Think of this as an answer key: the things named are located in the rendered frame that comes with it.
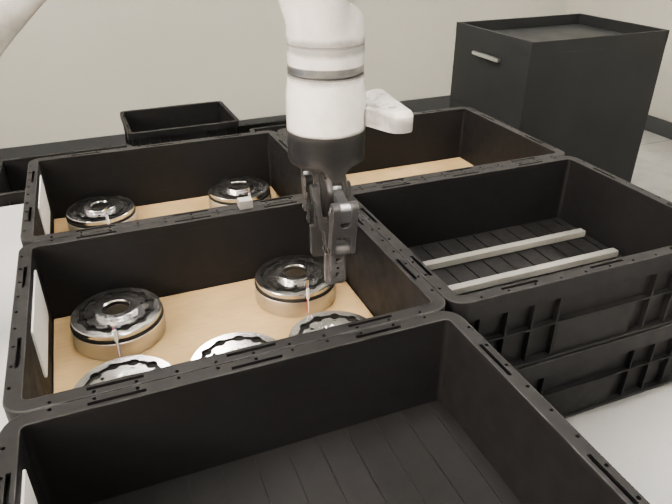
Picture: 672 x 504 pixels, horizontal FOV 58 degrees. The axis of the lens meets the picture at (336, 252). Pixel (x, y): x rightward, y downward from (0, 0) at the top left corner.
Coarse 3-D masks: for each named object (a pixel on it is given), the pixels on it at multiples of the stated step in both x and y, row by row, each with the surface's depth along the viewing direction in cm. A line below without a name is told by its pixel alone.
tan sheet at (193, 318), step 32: (224, 288) 81; (64, 320) 74; (192, 320) 74; (224, 320) 74; (256, 320) 74; (288, 320) 74; (64, 352) 69; (160, 352) 69; (192, 352) 69; (64, 384) 64
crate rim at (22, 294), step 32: (160, 224) 75; (192, 224) 76; (32, 256) 68; (384, 256) 69; (416, 288) 63; (384, 320) 57; (224, 352) 53; (256, 352) 53; (96, 384) 50; (128, 384) 50
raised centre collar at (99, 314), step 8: (120, 296) 72; (104, 304) 71; (112, 304) 72; (128, 304) 71; (136, 304) 71; (96, 312) 69; (128, 312) 69; (104, 320) 68; (112, 320) 68; (120, 320) 69
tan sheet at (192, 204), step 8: (272, 192) 108; (176, 200) 105; (184, 200) 105; (192, 200) 105; (200, 200) 105; (208, 200) 105; (136, 208) 102; (144, 208) 102; (152, 208) 102; (160, 208) 102; (168, 208) 102; (176, 208) 102; (184, 208) 102; (192, 208) 102; (200, 208) 102; (144, 216) 100; (152, 216) 100; (56, 224) 97; (64, 224) 97; (56, 232) 95
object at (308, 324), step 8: (320, 312) 70; (328, 312) 70; (336, 312) 70; (344, 312) 70; (304, 320) 69; (312, 320) 69; (320, 320) 70; (328, 320) 69; (336, 320) 69; (344, 320) 69; (352, 320) 70; (296, 328) 68; (304, 328) 68; (312, 328) 68
